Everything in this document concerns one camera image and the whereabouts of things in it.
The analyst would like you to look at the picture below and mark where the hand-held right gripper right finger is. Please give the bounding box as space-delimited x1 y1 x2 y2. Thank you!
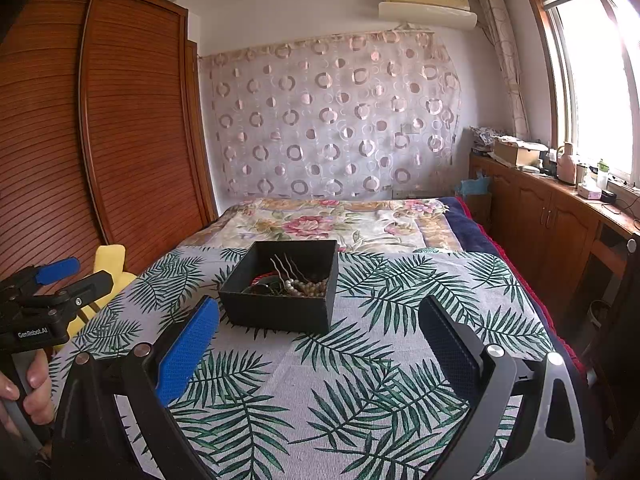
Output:
417 294 587 480

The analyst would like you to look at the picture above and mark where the leaf-print cloth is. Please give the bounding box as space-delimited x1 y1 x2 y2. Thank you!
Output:
49 247 557 480

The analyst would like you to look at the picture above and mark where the patterned window curtain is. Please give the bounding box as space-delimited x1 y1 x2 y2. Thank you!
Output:
476 0 532 142

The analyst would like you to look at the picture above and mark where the pearl necklace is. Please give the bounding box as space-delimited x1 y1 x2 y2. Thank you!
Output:
284 279 329 300

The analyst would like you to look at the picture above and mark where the dark blue blanket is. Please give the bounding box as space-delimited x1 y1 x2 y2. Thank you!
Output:
442 196 592 377

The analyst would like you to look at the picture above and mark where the wooden wardrobe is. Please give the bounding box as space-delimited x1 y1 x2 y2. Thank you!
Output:
0 0 219 306

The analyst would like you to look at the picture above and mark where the pink jug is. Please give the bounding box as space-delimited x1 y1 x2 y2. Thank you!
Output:
556 142 579 185

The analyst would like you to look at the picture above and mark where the person's left hand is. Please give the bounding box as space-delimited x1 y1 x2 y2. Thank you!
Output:
0 355 54 429

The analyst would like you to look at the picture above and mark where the circle-patterned sheer curtain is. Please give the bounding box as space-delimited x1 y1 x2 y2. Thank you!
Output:
198 29 464 199

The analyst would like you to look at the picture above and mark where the patterned cloth pile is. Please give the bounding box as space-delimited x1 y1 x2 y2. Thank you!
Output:
469 125 507 144

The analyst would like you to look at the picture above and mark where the cardboard box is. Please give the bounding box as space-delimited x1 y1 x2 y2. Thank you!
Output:
492 139 549 169

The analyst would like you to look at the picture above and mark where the metal hair fork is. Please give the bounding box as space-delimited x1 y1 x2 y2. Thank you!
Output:
270 254 307 285

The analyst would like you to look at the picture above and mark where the light blue paper bag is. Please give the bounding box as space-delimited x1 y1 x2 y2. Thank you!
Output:
454 171 494 197

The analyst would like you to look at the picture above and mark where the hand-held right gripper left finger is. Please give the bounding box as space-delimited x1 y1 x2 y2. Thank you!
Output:
49 294 221 480

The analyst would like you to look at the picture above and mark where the window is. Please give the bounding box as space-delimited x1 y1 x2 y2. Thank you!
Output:
519 0 640 182

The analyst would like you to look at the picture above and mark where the black jewelry box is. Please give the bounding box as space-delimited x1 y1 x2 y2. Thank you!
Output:
218 239 340 335

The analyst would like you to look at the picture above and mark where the yellow plush toy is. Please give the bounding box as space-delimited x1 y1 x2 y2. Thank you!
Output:
69 243 137 337

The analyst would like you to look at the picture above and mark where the wall air conditioner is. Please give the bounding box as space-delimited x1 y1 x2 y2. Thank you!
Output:
377 0 476 29

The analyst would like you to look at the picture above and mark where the floral blanket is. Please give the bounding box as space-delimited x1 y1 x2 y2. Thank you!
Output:
181 197 464 254

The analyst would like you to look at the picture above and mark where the wooden side cabinet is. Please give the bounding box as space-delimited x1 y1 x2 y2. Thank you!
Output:
468 152 640 363

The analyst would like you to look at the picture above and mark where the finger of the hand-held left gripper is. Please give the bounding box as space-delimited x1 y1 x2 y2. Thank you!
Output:
19 256 82 289
49 269 115 312

